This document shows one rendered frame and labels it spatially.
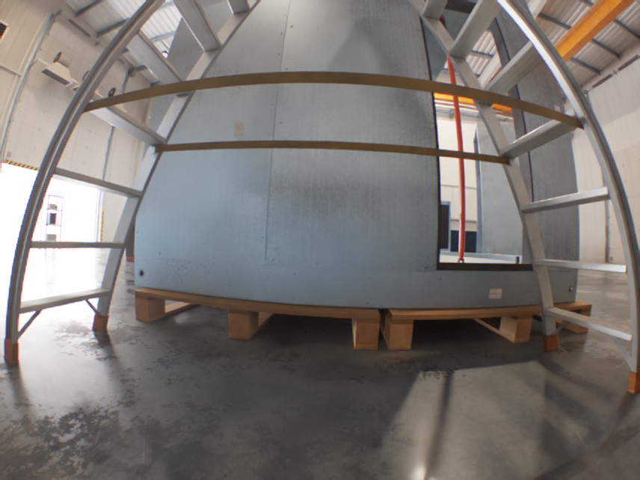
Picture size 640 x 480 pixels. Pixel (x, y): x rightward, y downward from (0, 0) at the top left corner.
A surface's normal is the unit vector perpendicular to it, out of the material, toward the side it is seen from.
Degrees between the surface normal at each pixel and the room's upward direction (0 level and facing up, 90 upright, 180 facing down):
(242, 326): 90
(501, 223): 90
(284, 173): 90
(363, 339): 90
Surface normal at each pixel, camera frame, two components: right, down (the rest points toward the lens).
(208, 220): -0.08, -0.02
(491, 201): -0.42, -0.04
